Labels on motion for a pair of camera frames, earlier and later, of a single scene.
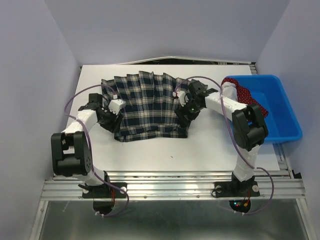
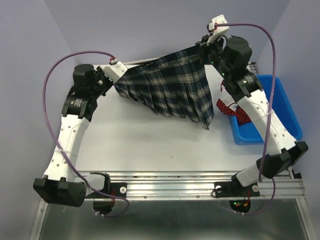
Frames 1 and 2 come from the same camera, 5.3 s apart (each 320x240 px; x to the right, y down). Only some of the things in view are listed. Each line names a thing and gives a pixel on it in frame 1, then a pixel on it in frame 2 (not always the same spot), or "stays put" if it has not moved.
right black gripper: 180,111 → 205,49
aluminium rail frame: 277,185 stays put
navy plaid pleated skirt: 150,109 → 174,85
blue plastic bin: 282,123 stays put
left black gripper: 111,127 → 99,72
